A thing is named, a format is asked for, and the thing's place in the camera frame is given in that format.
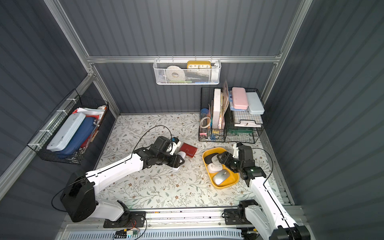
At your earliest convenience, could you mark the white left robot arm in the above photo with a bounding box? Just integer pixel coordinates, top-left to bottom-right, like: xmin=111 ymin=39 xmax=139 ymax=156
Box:
xmin=60 ymin=137 xmax=186 ymax=227

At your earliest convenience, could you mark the grey beige mouse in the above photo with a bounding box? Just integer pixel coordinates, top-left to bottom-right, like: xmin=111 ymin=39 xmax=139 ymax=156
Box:
xmin=212 ymin=153 xmax=226 ymax=164

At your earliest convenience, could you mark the white pencil case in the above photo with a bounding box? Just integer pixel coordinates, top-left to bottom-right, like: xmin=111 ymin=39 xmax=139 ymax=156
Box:
xmin=47 ymin=113 xmax=86 ymax=152

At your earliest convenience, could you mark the lilac mouse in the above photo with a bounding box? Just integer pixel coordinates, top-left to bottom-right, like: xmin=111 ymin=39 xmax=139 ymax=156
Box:
xmin=173 ymin=151 xmax=186 ymax=171

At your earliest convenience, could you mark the white upright box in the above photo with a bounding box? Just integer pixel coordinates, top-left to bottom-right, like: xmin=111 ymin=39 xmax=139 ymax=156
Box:
xmin=212 ymin=89 xmax=221 ymax=129

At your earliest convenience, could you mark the black wire side basket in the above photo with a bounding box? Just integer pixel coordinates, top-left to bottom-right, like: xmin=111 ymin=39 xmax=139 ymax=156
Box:
xmin=28 ymin=90 xmax=113 ymax=165

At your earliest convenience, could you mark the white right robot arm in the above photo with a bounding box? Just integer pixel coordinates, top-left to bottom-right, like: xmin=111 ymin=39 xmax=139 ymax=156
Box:
xmin=217 ymin=143 xmax=311 ymax=240

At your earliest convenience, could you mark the yellow storage tray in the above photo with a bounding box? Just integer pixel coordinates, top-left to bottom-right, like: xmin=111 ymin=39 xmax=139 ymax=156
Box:
xmin=203 ymin=148 xmax=240 ymax=190

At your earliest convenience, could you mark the black mouse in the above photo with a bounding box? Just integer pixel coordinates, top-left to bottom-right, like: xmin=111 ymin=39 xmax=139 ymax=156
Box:
xmin=204 ymin=153 xmax=218 ymax=165

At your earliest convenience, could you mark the white wire wall basket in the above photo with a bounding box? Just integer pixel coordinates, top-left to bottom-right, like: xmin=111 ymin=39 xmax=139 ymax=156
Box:
xmin=153 ymin=59 xmax=222 ymax=85

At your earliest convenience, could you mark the white tape roll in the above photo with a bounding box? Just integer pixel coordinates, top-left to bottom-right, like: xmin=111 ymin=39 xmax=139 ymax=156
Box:
xmin=165 ymin=66 xmax=186 ymax=82

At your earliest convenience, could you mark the pink pencil case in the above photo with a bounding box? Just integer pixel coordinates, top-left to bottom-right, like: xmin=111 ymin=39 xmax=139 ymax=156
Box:
xmin=232 ymin=87 xmax=249 ymax=110

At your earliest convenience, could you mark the yellow clock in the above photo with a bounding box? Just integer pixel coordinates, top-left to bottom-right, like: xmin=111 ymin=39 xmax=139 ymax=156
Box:
xmin=187 ymin=60 xmax=212 ymax=69

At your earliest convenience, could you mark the light grey pencil case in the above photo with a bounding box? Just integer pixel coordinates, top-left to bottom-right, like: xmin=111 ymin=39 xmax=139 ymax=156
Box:
xmin=246 ymin=92 xmax=265 ymax=115

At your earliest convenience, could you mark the white slim mouse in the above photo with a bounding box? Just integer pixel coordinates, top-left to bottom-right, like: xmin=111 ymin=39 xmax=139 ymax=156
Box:
xmin=207 ymin=163 xmax=223 ymax=174

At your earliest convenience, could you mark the red wallet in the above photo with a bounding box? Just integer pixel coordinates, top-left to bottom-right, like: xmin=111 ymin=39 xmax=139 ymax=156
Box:
xmin=180 ymin=143 xmax=198 ymax=158

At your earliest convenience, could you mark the black wire desk organizer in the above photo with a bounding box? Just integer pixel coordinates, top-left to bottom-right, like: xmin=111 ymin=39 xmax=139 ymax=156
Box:
xmin=198 ymin=87 xmax=270 ymax=144

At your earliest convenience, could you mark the silver mouse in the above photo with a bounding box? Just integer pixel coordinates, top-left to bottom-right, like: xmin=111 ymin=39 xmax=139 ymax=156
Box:
xmin=212 ymin=169 xmax=230 ymax=186

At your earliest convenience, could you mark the beige tape roll in organizer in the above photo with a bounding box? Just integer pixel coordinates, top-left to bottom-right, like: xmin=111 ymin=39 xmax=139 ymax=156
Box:
xmin=199 ymin=117 xmax=211 ymax=129

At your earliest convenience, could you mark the blue pencil case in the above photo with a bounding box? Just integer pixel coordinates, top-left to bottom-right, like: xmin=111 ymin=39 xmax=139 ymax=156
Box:
xmin=56 ymin=117 xmax=96 ymax=159

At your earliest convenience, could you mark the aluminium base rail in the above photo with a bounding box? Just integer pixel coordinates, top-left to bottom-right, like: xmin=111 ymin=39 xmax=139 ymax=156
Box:
xmin=56 ymin=206 xmax=271 ymax=240

